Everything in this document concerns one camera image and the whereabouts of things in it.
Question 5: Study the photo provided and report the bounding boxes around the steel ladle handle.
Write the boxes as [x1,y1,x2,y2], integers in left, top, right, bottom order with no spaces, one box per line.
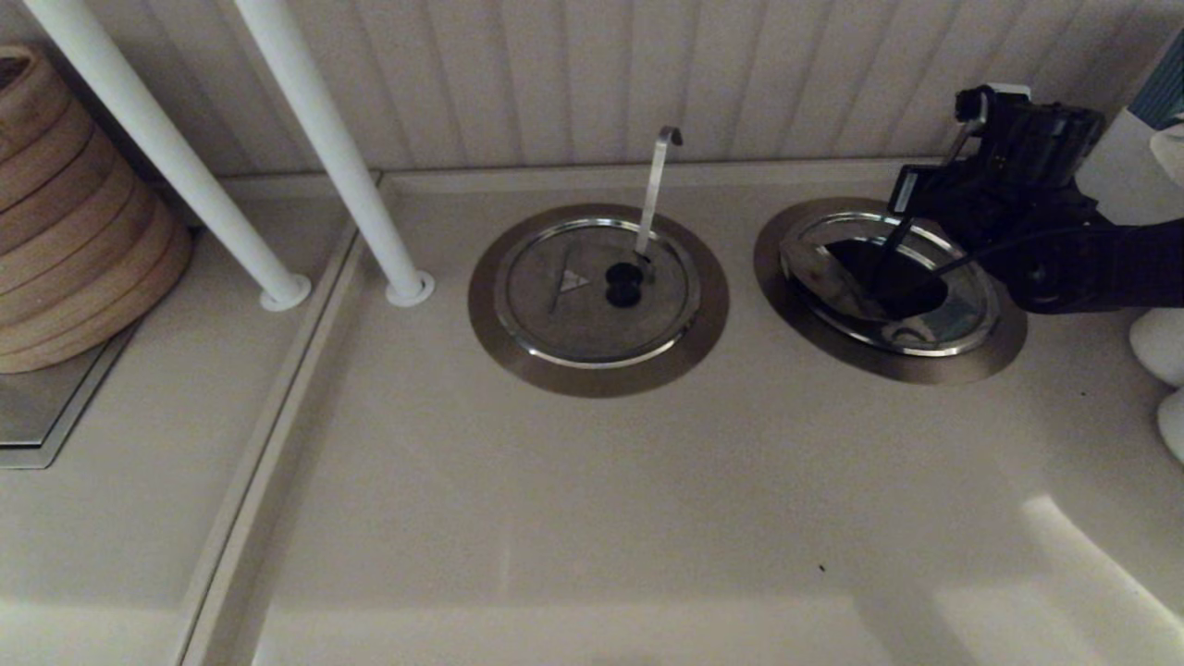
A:
[869,92,989,278]
[635,128,684,260]

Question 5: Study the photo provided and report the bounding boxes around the white box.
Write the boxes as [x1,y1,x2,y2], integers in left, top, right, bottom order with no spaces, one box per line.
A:
[1078,109,1184,228]

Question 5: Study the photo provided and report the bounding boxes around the white tissue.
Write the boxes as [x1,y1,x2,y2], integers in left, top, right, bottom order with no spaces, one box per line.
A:
[1150,125,1184,191]

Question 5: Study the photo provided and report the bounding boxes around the blue striped container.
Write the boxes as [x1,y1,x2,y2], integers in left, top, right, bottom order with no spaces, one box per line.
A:
[1133,32,1184,130]

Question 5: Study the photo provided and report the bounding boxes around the white metal pole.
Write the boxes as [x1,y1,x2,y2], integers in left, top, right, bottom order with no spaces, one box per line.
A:
[26,0,314,313]
[236,0,436,308]

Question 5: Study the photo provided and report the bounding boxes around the stacked bamboo steamer baskets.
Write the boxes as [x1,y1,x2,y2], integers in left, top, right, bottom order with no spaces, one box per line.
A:
[0,46,195,375]

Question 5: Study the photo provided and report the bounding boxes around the flat steel counter plate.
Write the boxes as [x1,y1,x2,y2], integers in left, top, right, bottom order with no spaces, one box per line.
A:
[0,319,149,470]

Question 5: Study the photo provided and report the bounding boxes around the right wrist camera unit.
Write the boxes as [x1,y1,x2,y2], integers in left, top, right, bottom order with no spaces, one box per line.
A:
[956,83,1107,191]

